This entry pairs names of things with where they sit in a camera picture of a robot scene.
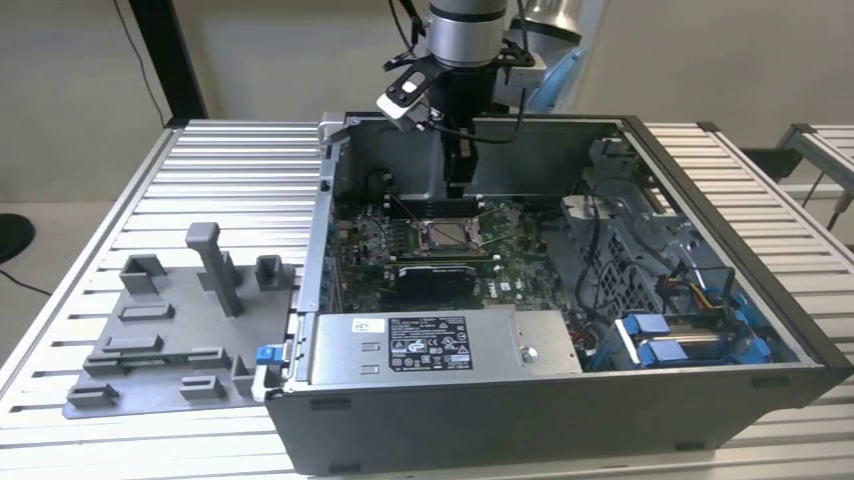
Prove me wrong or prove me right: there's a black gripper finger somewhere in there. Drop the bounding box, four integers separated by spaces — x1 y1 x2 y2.
443 118 482 202

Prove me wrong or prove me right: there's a wire locking lever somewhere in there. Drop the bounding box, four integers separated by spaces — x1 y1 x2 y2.
386 191 423 225
483 217 523 247

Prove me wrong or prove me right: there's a silver CPU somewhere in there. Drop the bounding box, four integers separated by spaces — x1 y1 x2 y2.
426 223 472 248

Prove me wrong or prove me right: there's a CPU socket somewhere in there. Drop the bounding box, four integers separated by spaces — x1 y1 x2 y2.
410 217 483 252

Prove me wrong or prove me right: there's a pale plastic connector block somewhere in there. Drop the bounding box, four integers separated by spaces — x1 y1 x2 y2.
559 194 612 221

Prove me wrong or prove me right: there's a green motherboard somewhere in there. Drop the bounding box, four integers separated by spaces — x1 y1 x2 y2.
331 197 582 321

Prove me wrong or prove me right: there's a black graphics card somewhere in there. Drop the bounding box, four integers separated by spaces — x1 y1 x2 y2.
386 263 482 312

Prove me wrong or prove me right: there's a grey metal drive cage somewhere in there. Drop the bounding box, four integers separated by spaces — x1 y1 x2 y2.
540 135 742 326

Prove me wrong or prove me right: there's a silver power supply unit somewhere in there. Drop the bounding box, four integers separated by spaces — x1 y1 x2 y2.
307 308 587 389

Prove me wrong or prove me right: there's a blue disk carrier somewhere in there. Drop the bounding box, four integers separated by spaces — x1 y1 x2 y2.
633 339 739 370
616 313 729 346

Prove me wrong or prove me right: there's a grey parts rack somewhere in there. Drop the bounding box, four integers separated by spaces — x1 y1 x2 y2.
61 221 303 420

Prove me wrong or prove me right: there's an aluminium side table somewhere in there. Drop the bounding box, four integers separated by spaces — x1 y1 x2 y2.
773 122 854 201

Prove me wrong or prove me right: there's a black open PC case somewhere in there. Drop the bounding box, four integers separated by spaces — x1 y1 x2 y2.
264 110 854 476

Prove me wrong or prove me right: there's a black round stool base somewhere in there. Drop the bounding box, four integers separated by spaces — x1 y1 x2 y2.
0 212 37 265

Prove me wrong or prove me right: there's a small pale wrist camera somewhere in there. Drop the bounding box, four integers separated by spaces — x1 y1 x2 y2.
503 62 550 94

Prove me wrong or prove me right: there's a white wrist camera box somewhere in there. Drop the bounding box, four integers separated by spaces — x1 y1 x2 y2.
375 57 442 132

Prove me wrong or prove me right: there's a red black wire bundle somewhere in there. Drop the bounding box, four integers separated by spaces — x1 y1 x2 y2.
567 317 612 357

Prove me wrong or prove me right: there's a black frame post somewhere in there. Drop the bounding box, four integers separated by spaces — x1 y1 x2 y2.
128 0 210 122

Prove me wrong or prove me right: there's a coloured power wire bundle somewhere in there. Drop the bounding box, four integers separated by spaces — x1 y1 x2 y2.
657 267 735 314

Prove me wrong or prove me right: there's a thin black wall cable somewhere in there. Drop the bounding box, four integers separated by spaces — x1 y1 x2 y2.
112 0 169 126

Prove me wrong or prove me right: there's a blue plastic bay bracket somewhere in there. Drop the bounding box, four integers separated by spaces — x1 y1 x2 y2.
723 292 777 367

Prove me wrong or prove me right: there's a black floor cable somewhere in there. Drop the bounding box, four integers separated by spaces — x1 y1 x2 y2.
0 268 53 297

